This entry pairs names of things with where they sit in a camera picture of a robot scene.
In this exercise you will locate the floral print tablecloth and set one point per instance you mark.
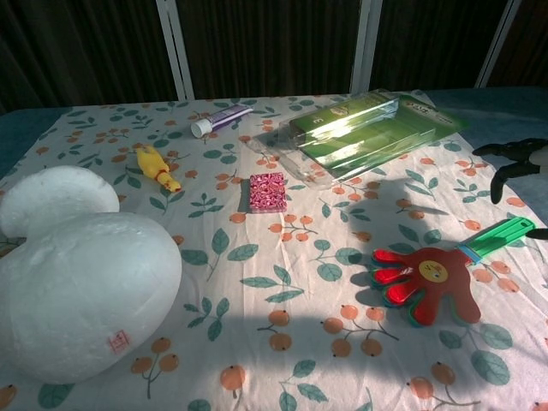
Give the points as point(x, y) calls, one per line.
point(274, 265)

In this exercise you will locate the white foam vase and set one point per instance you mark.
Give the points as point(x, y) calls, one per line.
point(85, 278)

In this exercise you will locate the pink patterned card box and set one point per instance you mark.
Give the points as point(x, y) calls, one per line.
point(266, 193)

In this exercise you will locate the white frame post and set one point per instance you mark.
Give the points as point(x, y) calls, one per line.
point(175, 47)
point(367, 43)
point(498, 43)

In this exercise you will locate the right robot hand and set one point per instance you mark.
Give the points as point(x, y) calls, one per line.
point(514, 150)

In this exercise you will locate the purple white cream tube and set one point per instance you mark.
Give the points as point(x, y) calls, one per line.
point(222, 116)

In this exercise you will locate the green blister package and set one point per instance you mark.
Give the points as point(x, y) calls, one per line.
point(364, 137)

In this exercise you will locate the red hand-shaped clapper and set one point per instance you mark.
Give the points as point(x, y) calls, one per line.
point(432, 274)

